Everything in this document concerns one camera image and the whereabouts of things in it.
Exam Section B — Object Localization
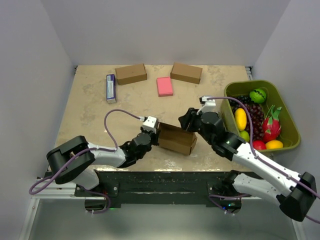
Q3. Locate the right folded cardboard box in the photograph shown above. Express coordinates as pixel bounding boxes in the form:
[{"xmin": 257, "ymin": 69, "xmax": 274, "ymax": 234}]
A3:
[{"xmin": 170, "ymin": 62, "xmax": 203, "ymax": 84}]

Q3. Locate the orange yellow mango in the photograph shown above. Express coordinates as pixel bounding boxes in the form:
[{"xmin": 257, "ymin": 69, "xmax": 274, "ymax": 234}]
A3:
[{"xmin": 265, "ymin": 139, "xmax": 284, "ymax": 150}]

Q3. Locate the pink sticky note pad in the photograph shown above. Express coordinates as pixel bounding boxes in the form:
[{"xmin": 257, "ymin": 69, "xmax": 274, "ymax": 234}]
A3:
[{"xmin": 156, "ymin": 77, "xmax": 174, "ymax": 97}]

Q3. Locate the folded cardboard box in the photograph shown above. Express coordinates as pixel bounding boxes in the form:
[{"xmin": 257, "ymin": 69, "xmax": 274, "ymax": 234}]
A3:
[
  {"xmin": 170, "ymin": 62, "xmax": 203, "ymax": 84},
  {"xmin": 115, "ymin": 63, "xmax": 148, "ymax": 86}
]

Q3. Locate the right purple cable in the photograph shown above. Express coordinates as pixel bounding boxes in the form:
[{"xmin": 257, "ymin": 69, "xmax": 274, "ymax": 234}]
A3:
[{"xmin": 203, "ymin": 96, "xmax": 320, "ymax": 225}]

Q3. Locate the left folded cardboard box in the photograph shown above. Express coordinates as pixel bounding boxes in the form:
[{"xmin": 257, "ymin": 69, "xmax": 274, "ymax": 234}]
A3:
[{"xmin": 115, "ymin": 63, "xmax": 148, "ymax": 86}]

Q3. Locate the brown cardboard box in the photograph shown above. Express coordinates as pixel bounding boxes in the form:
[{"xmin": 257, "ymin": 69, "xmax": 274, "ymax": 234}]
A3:
[{"xmin": 158, "ymin": 122, "xmax": 198, "ymax": 156}]

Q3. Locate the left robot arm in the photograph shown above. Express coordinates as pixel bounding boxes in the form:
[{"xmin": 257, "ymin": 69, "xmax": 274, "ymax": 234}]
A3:
[{"xmin": 46, "ymin": 128, "xmax": 160, "ymax": 196}]

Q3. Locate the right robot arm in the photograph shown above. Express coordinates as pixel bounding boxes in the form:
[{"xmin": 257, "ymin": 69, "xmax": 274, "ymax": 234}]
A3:
[{"xmin": 178, "ymin": 107, "xmax": 318, "ymax": 222}]

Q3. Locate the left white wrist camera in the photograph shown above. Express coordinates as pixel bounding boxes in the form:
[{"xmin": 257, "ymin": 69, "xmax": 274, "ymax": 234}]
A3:
[{"xmin": 139, "ymin": 116, "xmax": 159, "ymax": 134}]

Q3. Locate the black grape bunch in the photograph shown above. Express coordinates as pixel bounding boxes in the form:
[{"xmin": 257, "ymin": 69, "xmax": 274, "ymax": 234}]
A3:
[{"xmin": 228, "ymin": 95, "xmax": 253, "ymax": 108}]

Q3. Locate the aluminium rail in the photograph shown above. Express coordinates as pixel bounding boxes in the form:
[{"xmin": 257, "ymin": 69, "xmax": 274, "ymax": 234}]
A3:
[{"xmin": 31, "ymin": 177, "xmax": 298, "ymax": 201}]

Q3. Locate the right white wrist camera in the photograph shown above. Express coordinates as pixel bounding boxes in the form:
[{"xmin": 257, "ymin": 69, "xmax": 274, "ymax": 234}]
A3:
[{"xmin": 197, "ymin": 95, "xmax": 216, "ymax": 115}]

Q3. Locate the dark red grape bunch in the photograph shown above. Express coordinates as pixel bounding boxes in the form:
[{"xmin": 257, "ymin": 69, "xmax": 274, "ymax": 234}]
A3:
[{"xmin": 231, "ymin": 103, "xmax": 265, "ymax": 141}]

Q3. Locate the red toy apple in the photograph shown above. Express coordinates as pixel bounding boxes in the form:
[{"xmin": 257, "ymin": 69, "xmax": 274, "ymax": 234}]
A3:
[{"xmin": 252, "ymin": 140, "xmax": 267, "ymax": 151}]

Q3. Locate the yellow toy lemon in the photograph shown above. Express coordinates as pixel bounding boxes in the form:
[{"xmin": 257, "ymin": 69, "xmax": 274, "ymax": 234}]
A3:
[{"xmin": 234, "ymin": 108, "xmax": 247, "ymax": 132}]

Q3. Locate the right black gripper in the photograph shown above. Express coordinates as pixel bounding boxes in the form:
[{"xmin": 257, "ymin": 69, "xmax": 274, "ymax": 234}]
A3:
[{"xmin": 178, "ymin": 107, "xmax": 215, "ymax": 146}]

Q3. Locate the black base frame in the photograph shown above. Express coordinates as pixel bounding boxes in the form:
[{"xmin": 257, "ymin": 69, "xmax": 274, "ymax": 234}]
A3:
[{"xmin": 75, "ymin": 170, "xmax": 248, "ymax": 213}]

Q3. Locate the purple toothpaste box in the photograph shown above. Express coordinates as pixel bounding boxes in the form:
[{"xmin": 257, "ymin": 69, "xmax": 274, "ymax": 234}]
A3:
[{"xmin": 106, "ymin": 74, "xmax": 117, "ymax": 104}]

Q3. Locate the olive green plastic bin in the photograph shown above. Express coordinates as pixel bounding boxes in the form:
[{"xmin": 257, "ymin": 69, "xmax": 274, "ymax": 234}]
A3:
[{"xmin": 224, "ymin": 80, "xmax": 301, "ymax": 155}]

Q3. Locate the green toy melon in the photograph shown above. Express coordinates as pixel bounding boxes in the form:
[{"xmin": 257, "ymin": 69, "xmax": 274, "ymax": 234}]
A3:
[{"xmin": 249, "ymin": 88, "xmax": 267, "ymax": 104}]

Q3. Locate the pink dragon fruit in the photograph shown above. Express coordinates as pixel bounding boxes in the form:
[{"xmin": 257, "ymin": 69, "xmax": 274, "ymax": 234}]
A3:
[{"xmin": 262, "ymin": 105, "xmax": 282, "ymax": 143}]

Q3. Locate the green toy lime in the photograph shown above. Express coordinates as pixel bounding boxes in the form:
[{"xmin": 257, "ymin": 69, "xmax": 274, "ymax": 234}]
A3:
[{"xmin": 239, "ymin": 130, "xmax": 251, "ymax": 142}]

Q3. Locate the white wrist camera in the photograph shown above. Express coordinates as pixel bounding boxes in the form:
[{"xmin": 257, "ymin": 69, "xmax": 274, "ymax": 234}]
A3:
[
  {"xmin": 197, "ymin": 95, "xmax": 216, "ymax": 115},
  {"xmin": 139, "ymin": 116, "xmax": 159, "ymax": 134}
]

